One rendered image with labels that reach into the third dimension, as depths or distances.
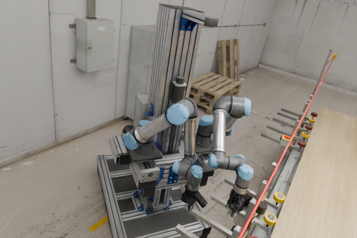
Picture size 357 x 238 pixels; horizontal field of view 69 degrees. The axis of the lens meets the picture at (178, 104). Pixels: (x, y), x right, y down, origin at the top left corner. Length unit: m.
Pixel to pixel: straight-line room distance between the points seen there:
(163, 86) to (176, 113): 0.50
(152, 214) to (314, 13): 7.91
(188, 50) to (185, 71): 0.16
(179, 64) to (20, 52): 1.82
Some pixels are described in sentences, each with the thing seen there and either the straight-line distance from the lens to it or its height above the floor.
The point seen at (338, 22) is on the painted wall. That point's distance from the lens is 9.15.
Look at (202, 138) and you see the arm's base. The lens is 2.06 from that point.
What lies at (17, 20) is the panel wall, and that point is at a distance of 3.09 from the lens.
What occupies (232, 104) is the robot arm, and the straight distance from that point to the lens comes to 1.65.
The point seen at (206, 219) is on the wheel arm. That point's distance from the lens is 1.80.
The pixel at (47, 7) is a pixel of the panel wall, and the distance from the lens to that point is 3.20.
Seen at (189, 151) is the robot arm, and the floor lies 1.21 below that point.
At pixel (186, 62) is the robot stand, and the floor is 1.67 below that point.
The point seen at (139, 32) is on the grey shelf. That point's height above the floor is 1.49.
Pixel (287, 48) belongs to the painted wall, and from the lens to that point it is 9.41.
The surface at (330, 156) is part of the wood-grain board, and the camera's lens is 2.94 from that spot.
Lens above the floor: 2.16
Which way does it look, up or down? 24 degrees down
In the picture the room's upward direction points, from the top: 10 degrees clockwise
